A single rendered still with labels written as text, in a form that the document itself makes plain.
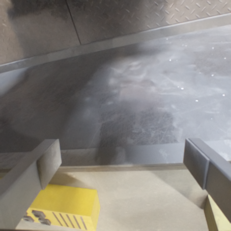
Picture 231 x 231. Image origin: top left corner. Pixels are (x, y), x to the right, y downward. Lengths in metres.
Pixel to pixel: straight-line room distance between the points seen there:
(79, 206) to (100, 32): 0.76
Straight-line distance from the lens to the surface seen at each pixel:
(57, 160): 0.17
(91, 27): 0.89
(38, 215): 0.34
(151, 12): 0.85
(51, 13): 0.95
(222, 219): 0.30
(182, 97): 0.36
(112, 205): 0.37
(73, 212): 0.31
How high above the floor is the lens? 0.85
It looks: 51 degrees down
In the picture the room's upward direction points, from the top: 168 degrees counter-clockwise
